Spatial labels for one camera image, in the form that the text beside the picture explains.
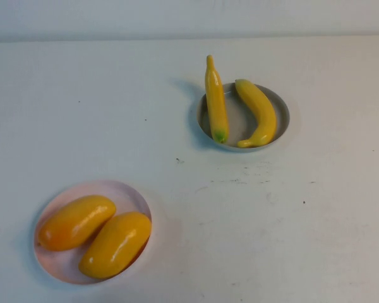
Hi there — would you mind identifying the yellow banana with curved stem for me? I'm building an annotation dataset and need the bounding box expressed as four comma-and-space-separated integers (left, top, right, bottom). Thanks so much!
234, 78, 278, 148

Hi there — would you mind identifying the orange mango with green stem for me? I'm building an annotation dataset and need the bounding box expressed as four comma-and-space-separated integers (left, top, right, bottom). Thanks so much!
38, 194, 117, 253

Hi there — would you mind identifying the pink round plate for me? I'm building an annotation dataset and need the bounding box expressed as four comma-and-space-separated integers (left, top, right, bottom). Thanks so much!
33, 179, 153, 286

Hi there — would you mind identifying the yellow banana with green tip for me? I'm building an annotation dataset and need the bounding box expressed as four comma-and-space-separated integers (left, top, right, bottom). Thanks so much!
204, 54, 230, 145

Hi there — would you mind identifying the grey round plate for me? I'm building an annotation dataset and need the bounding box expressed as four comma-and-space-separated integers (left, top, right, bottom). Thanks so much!
195, 82, 291, 154

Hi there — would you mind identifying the yellow mango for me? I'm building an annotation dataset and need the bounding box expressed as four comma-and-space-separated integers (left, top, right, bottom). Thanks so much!
78, 211, 153, 280

